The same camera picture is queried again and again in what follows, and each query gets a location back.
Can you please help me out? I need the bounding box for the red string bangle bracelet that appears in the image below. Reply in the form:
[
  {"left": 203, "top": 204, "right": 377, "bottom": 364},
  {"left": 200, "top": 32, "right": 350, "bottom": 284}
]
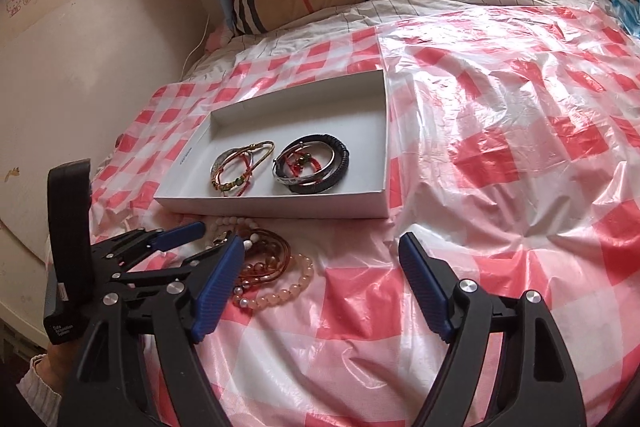
[{"left": 209, "top": 138, "right": 277, "bottom": 198}]

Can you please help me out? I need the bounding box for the left hand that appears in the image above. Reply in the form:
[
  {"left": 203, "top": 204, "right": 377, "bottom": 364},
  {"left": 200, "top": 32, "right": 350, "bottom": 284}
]
[{"left": 35, "top": 339, "right": 81, "bottom": 395}]

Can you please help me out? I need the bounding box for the white striped bed sheet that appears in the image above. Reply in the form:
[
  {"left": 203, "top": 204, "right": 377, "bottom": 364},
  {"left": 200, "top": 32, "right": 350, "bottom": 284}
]
[{"left": 182, "top": 0, "right": 614, "bottom": 81}]

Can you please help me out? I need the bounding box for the black leather bracelet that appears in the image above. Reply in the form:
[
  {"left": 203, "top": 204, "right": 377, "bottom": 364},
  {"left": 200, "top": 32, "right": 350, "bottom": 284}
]
[{"left": 276, "top": 132, "right": 350, "bottom": 195}]

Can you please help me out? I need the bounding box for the red white checkered plastic sheet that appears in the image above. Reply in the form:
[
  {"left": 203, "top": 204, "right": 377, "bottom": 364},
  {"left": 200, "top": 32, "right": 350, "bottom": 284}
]
[{"left": 91, "top": 2, "right": 639, "bottom": 426}]

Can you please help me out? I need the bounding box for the blue patterned crumpled cloth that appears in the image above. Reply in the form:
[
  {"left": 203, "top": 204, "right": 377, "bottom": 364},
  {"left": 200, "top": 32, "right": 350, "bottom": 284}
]
[{"left": 611, "top": 0, "right": 640, "bottom": 39}]

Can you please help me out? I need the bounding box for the white knit sleeve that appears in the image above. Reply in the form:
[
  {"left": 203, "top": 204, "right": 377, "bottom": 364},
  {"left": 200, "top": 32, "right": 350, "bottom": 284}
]
[{"left": 17, "top": 355, "right": 62, "bottom": 427}]

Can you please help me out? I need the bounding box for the brown cord bead bracelet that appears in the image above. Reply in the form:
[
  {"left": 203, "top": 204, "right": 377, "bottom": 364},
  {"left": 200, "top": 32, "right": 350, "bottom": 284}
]
[{"left": 234, "top": 227, "right": 294, "bottom": 291}]

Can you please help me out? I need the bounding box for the pink bead bracelet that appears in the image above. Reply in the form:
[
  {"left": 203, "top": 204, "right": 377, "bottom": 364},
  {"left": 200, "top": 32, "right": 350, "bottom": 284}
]
[{"left": 229, "top": 250, "right": 317, "bottom": 312}]

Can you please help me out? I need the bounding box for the white bead bracelet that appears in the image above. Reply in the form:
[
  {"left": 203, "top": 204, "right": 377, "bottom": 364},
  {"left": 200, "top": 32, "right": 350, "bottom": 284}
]
[{"left": 207, "top": 215, "right": 262, "bottom": 253}]

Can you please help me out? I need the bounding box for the silver bangle with red cord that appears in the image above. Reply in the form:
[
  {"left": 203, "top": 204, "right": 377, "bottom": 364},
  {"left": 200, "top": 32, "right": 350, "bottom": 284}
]
[{"left": 272, "top": 140, "right": 335, "bottom": 186}]

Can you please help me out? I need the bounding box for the white cardboard tray box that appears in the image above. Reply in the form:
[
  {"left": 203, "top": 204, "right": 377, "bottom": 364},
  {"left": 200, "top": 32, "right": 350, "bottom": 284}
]
[{"left": 155, "top": 69, "right": 388, "bottom": 219}]

